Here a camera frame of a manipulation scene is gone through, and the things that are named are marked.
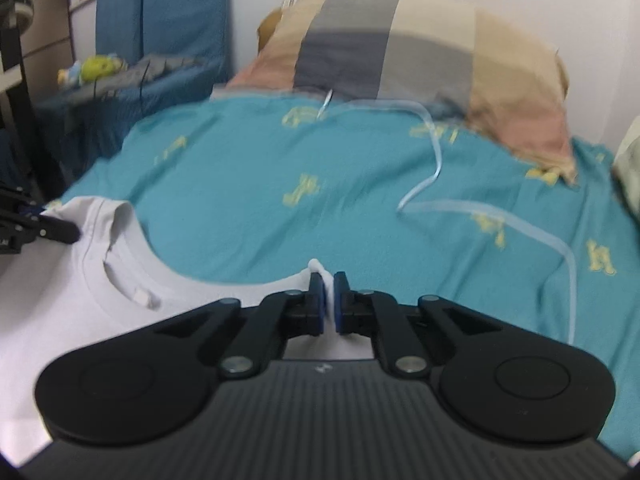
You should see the wooden shelf unit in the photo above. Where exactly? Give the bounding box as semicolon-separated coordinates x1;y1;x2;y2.
0;0;101;136

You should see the plaid pillow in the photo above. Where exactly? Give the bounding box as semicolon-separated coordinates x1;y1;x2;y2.
224;0;578;186

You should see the cream pillow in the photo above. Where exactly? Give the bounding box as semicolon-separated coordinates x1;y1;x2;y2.
612;116;640;221

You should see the blue fabric chair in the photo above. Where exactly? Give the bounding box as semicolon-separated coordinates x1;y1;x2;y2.
35;0;232;176

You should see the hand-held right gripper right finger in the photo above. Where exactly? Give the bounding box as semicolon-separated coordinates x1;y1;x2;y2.
333;271;503;378

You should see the yellow plush toy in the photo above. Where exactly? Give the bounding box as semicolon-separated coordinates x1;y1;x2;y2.
56;54;126;87

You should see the black stand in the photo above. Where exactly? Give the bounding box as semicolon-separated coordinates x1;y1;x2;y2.
0;0;68;201

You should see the white charging cable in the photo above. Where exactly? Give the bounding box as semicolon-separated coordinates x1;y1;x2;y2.
316;89;578;345

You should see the white t-shirt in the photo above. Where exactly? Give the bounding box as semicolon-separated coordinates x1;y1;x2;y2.
0;196;381;468

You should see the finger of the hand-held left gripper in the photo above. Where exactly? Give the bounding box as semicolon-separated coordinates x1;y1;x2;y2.
0;187;82;246

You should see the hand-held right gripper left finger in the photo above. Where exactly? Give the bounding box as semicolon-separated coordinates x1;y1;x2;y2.
152;271;325;379

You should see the teal printed bed sheet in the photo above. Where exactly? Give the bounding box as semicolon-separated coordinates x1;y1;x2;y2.
42;91;640;466

